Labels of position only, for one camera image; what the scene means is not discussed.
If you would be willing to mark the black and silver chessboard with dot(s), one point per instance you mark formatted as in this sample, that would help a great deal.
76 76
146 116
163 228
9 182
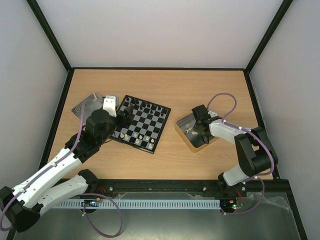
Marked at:
151 126

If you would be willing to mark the left circuit board with LED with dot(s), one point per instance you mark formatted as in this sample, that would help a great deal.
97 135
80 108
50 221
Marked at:
92 202

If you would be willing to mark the black cage frame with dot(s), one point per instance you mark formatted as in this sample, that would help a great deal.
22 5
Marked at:
21 16

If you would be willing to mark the silver textured metal tray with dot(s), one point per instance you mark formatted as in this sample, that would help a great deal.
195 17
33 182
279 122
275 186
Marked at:
92 102

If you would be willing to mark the gold rimmed metal tin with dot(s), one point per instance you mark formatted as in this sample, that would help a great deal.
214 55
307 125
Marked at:
193 142

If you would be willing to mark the right circuit board with LED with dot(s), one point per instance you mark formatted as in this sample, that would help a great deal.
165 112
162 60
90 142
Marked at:
232 204

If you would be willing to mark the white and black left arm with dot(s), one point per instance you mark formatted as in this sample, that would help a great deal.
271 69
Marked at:
24 204

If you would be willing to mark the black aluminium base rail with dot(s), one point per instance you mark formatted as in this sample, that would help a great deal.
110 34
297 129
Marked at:
204 188

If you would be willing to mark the black chess pieces row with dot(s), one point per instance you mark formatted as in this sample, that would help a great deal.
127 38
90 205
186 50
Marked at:
143 108

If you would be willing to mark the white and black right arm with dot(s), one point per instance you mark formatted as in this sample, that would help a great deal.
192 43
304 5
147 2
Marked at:
254 150

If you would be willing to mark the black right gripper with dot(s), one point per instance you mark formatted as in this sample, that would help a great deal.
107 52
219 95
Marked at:
200 124

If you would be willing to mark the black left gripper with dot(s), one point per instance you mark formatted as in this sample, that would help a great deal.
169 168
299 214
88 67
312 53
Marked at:
128 121

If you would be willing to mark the circuit board with led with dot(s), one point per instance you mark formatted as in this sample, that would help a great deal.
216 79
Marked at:
92 202
232 204

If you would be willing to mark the light blue slotted cable duct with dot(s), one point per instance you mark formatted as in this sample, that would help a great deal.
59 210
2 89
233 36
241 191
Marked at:
146 204

